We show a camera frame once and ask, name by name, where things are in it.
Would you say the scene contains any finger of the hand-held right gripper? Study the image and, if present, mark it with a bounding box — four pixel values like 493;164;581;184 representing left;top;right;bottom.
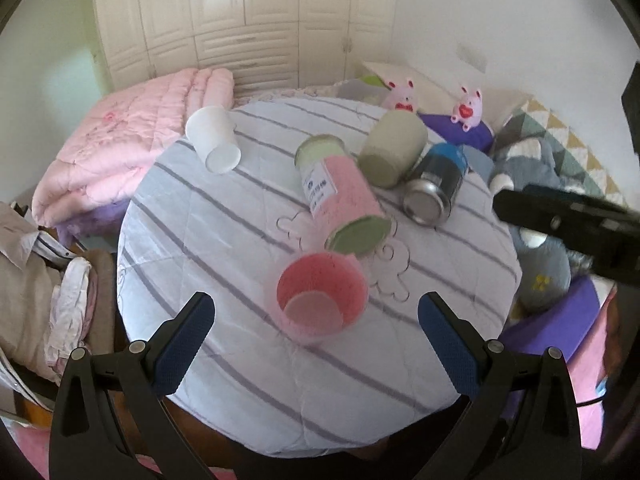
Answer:
492;183;640;288

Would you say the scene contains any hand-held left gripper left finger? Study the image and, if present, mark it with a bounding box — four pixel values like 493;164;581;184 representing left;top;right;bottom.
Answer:
48;291;236;480

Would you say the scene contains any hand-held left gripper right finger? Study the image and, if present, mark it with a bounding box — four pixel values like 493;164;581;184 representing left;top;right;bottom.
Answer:
416;291;584;480

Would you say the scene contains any pink plastic cup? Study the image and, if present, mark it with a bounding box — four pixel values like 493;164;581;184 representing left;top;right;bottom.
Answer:
276;252;370;345

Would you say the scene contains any beige cup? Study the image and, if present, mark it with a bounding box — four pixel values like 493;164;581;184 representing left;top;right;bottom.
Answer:
357;109;429;190

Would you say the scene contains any white plastic cup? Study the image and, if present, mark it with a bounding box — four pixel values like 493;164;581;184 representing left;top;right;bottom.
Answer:
185;105;242;175

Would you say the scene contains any grey plush toy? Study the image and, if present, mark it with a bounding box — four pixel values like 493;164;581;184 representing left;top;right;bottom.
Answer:
487;137;591;313

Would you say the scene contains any triangle-patterned blanket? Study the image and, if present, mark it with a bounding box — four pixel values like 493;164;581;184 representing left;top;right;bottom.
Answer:
492;97;632;207

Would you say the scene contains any purple cushion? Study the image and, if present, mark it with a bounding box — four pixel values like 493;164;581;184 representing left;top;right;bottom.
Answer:
500;275;615;423

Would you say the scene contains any white grey-striped cloth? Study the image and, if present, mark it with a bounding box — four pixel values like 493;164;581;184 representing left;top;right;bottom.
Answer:
116;96;523;448

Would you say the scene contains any blue metal can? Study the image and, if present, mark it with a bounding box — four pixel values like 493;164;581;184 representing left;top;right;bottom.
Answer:
403;142;469;225

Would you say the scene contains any purple pillow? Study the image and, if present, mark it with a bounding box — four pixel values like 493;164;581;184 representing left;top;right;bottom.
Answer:
417;112;496;152

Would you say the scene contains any pink plush bunny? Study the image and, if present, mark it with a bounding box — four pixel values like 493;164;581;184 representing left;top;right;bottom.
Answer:
450;86;485;132
382;77;420;113

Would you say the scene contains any pile of clothes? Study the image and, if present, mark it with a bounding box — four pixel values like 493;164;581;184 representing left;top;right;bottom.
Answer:
0;200;118;386

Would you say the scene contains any pink canister with green ends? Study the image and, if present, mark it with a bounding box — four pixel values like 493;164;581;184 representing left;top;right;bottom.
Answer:
294;134;392;257

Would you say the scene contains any pink folded quilt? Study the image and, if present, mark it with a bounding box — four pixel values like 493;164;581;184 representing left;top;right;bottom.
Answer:
31;66;236;226

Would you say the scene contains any cream wardrobe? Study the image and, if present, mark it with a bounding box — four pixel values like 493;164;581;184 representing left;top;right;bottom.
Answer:
90;0;401;93

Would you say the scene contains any white wall socket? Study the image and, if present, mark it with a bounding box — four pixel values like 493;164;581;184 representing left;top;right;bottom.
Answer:
455;42;488;73

